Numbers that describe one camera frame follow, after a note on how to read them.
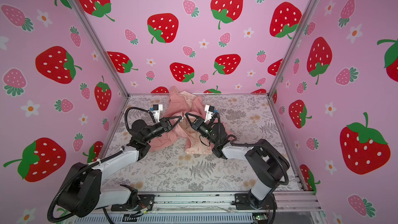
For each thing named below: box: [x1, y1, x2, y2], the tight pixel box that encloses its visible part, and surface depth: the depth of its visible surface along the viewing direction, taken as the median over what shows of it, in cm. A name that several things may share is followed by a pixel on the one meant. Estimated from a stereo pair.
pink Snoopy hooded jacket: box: [149, 86, 213, 155], surface depth 95 cm
